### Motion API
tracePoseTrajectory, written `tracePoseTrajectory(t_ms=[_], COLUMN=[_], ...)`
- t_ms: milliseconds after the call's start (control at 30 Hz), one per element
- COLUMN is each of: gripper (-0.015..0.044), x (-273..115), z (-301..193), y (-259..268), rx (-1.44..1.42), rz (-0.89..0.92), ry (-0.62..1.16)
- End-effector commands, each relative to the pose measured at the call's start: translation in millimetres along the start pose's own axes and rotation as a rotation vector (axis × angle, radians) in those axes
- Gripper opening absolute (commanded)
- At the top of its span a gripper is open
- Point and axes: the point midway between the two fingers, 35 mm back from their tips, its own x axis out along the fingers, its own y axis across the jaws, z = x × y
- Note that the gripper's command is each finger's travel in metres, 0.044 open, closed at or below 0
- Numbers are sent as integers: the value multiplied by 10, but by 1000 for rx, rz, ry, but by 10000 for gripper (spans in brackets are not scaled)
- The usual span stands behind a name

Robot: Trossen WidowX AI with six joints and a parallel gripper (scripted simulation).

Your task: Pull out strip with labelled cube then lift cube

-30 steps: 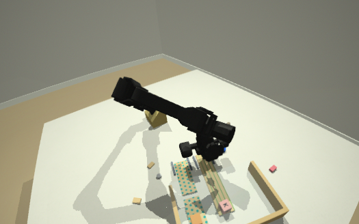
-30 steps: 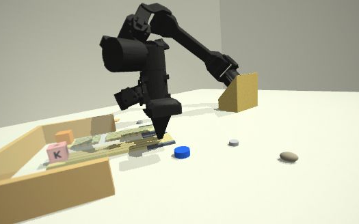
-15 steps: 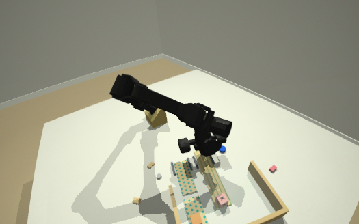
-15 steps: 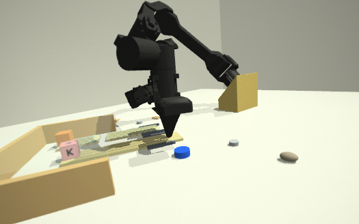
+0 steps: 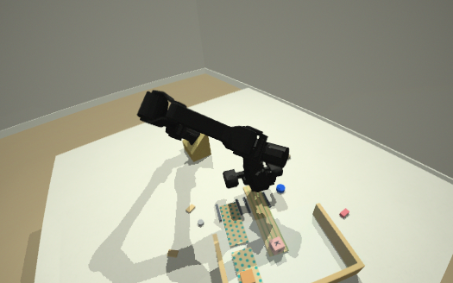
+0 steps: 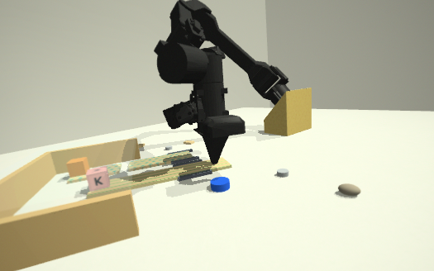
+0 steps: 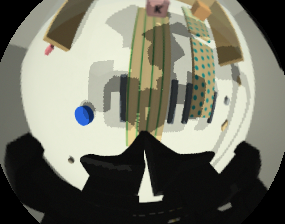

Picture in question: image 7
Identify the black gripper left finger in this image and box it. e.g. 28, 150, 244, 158
79, 131, 146, 194

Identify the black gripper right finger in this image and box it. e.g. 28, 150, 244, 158
145, 131, 215, 197

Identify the beige oval pebble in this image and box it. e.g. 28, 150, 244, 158
67, 157, 74, 164

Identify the blue short cylinder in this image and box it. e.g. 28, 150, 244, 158
74, 105, 94, 125

